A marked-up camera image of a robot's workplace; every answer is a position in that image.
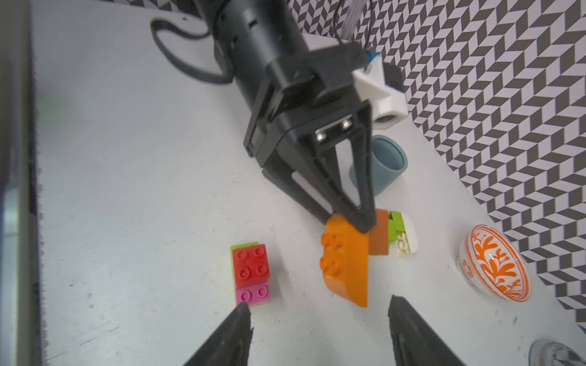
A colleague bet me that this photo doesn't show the red square lego brick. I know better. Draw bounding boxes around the red square lego brick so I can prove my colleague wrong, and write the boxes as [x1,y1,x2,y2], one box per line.
[232,244,271,288]

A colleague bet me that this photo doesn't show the orange patterned small bowl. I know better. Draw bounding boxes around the orange patterned small bowl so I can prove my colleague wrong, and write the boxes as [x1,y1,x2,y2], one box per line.
[456,224,532,303]

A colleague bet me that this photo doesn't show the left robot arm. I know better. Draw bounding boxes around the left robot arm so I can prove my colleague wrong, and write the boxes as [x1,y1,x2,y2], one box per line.
[163,1,376,233]

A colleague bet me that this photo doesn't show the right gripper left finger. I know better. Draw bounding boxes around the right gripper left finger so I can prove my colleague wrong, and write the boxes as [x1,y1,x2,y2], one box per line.
[185,302,253,366]

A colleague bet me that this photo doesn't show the orange long lego brick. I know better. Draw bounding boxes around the orange long lego brick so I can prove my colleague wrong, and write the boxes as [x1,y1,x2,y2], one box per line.
[320,214,369,308]

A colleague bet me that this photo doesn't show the brown square lego brick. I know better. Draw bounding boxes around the brown square lego brick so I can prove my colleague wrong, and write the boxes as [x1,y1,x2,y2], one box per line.
[368,209,389,256]

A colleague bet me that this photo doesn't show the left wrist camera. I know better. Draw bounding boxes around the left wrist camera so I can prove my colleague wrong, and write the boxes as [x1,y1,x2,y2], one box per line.
[353,51,408,131]

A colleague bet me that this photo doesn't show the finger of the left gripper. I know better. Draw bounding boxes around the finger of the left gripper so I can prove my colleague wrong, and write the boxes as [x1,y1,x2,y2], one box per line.
[262,166,332,224]
[274,102,378,234]

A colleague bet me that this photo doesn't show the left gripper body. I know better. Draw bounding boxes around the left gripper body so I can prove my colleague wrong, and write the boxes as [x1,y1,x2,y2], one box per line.
[214,13,372,170]

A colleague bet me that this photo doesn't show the lime square lego brick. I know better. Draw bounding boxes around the lime square lego brick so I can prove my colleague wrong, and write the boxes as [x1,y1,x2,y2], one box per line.
[389,211,406,244]

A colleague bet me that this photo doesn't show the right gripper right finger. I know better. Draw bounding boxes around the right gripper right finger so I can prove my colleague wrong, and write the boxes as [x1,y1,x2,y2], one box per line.
[388,295,464,366]

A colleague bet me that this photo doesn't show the white long lego brick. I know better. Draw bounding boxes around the white long lego brick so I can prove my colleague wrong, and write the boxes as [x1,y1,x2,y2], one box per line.
[395,213,419,259]

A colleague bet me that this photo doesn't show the aluminium front rail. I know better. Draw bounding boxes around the aluminium front rail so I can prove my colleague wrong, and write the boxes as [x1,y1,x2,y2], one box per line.
[1,1,43,365]

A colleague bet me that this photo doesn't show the pink square lego brick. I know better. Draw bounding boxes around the pink square lego brick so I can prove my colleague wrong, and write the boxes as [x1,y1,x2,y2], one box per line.
[235,282,271,306]

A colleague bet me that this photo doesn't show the teal ceramic cup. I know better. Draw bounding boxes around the teal ceramic cup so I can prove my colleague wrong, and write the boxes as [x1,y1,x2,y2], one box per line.
[369,134,408,196]

